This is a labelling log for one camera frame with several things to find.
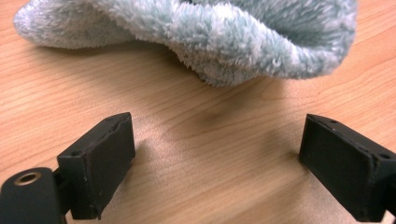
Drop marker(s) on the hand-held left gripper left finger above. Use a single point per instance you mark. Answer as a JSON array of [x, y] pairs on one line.
[[93, 174]]

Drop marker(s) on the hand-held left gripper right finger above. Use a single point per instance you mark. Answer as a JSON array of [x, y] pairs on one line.
[[345, 174]]

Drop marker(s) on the light blue fluffy cloth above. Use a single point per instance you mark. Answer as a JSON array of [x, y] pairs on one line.
[[218, 40]]

